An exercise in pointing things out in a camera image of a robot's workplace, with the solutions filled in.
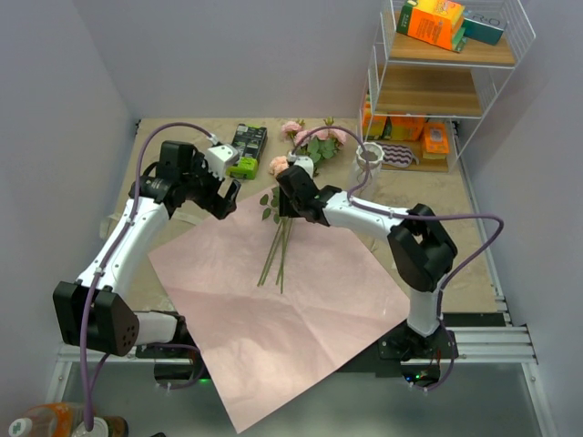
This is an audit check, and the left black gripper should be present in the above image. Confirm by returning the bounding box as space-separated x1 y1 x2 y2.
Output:
181 153 240 219

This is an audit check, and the pink rose bouquet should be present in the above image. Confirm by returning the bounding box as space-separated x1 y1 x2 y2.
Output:
257 117 347 294

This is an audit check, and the pink wrapping paper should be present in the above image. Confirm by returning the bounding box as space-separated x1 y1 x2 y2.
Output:
149 196 409 432

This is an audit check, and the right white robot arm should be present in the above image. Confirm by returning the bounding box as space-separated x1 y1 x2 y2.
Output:
276 165 458 361

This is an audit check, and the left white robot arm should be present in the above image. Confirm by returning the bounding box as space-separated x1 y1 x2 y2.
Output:
53 141 240 357

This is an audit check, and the white ribbed ceramic vase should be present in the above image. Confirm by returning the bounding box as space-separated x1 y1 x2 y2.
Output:
348 142 384 201

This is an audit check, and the black green product box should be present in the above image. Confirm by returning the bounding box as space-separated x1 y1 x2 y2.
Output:
227 123 268 180

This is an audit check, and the orange box bottom left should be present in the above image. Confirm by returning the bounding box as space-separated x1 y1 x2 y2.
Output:
361 93 387 140

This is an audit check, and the purple wavy eye mask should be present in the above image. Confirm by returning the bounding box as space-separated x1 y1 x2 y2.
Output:
379 143 419 168

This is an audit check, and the beige ribbon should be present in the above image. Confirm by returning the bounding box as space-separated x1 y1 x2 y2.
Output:
99 212 203 241

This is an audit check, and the orange box bottom middle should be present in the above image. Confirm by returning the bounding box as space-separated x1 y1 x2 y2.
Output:
388 116 426 141

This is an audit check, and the orange packet bottom right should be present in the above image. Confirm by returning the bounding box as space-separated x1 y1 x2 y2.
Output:
421 122 450 160

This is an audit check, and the orange green box top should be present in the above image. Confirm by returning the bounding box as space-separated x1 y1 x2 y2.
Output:
396 0 466 53

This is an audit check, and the tin can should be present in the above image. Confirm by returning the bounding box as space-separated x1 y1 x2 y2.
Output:
71 416 129 437

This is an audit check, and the teal box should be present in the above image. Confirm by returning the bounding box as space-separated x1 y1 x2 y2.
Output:
463 10 507 46

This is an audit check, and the orange juice bottle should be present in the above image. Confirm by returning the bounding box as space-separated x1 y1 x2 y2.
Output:
7 402 85 437

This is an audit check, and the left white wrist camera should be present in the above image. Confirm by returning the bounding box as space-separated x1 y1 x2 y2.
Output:
204 144 240 179

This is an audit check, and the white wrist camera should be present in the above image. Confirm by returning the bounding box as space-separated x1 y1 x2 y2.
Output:
204 144 240 179
287 154 314 178

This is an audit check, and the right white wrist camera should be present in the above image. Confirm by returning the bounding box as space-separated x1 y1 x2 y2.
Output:
287 154 314 178

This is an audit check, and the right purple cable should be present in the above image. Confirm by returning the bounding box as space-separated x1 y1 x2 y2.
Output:
289 125 506 391

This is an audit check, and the purple cable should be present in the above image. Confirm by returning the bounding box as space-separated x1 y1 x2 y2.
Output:
78 120 220 432
289 125 506 391

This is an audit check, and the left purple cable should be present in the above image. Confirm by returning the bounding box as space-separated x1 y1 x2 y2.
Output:
78 120 220 432

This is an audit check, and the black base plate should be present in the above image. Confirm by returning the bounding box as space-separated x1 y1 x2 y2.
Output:
137 313 506 383

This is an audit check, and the white wire wooden shelf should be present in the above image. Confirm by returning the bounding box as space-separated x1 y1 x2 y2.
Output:
359 1 536 172

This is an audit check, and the aluminium rail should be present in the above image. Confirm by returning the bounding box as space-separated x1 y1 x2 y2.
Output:
45 295 541 406

